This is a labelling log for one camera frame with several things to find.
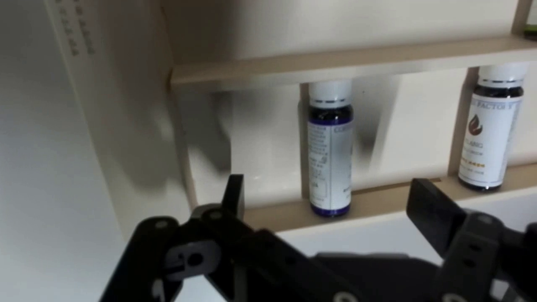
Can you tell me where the dark bottle drop logo label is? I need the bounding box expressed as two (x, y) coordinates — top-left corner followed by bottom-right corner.
(456, 62), (528, 193)

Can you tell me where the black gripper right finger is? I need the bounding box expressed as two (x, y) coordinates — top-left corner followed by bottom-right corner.
(404, 178), (537, 302)

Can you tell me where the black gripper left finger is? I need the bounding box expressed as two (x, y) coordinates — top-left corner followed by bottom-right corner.
(99, 173), (349, 302)

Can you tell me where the blue bottle white label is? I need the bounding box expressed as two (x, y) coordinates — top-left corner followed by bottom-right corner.
(304, 79), (356, 219)

